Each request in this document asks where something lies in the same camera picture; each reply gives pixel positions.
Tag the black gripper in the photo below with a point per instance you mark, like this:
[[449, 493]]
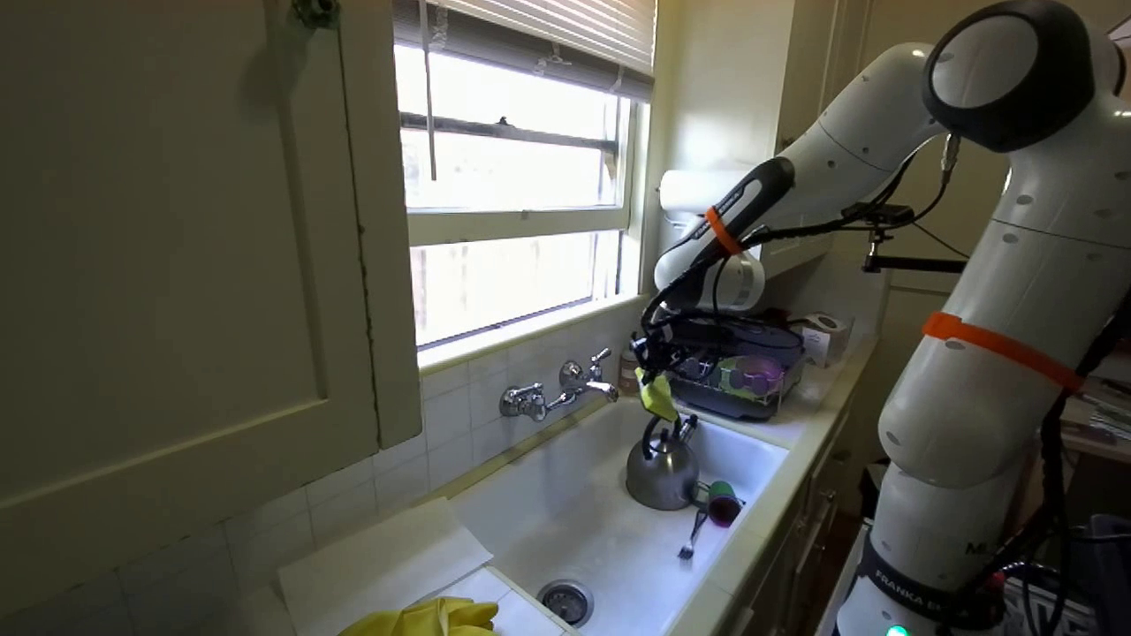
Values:
[[654, 337]]

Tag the white wall cabinet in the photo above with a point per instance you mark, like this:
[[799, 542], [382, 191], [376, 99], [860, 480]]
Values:
[[728, 81]]

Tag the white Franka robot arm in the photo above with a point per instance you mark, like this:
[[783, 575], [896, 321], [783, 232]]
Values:
[[1011, 295]]

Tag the chrome wall faucet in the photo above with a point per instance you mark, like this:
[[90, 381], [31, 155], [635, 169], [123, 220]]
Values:
[[552, 389]]

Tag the yellow rubber gloves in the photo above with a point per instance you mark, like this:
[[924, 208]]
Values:
[[426, 621]]

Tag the window with white frame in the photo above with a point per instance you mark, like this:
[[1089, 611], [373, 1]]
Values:
[[519, 198]]

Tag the teal and purple cup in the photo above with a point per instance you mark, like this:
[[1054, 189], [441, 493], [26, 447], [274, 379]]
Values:
[[719, 500]]

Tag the white paper towel roll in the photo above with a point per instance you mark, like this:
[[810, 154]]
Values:
[[692, 189]]

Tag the metal sink drain strainer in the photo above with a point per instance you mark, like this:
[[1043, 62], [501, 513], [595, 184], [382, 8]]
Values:
[[566, 603]]

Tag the cream cabinet door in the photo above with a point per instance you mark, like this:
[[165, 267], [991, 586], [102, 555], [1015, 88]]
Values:
[[177, 285]]

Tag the yellow sponge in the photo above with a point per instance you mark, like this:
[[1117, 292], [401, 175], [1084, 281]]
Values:
[[659, 400]]

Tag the white window blind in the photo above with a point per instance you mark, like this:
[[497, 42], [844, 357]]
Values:
[[552, 26]]

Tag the white sink basin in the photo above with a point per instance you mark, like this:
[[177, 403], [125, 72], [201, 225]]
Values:
[[566, 518]]

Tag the white paper sheet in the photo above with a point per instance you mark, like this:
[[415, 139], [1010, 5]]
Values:
[[376, 560]]

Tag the small white box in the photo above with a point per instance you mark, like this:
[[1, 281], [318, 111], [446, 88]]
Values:
[[820, 337]]

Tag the dark cabinet knob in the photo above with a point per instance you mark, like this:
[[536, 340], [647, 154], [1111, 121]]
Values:
[[315, 13]]

